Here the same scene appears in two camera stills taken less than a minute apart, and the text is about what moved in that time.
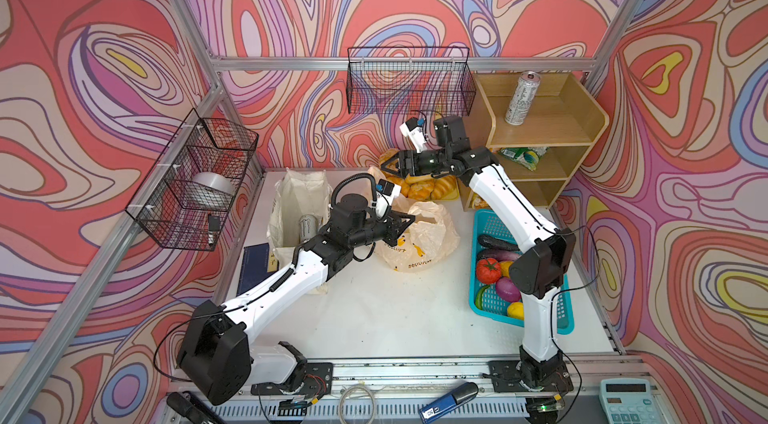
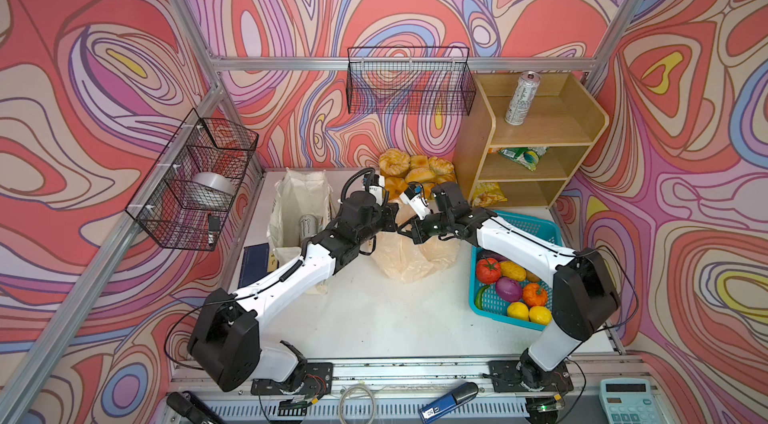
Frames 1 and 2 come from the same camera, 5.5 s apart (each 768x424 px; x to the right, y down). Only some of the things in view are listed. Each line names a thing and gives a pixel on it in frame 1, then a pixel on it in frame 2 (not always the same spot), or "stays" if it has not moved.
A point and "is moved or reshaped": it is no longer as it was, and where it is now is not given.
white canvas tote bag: (296, 194) stays
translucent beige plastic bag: (430, 241) is moved or reshaped
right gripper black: (401, 163) → (416, 233)
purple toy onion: (507, 290) stays
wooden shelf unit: (536, 127) stays
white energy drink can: (308, 227) stays
